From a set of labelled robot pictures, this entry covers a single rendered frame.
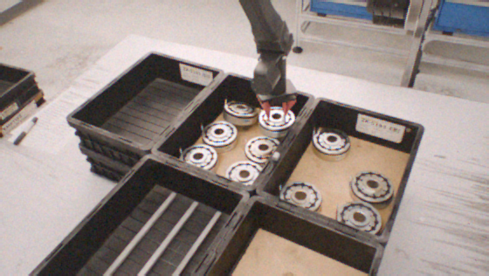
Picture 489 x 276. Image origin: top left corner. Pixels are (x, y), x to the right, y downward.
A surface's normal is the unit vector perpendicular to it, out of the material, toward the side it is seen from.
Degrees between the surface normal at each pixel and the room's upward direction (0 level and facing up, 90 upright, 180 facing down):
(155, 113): 0
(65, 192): 0
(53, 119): 0
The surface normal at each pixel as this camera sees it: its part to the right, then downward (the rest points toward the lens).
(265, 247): -0.04, -0.73
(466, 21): -0.40, 0.64
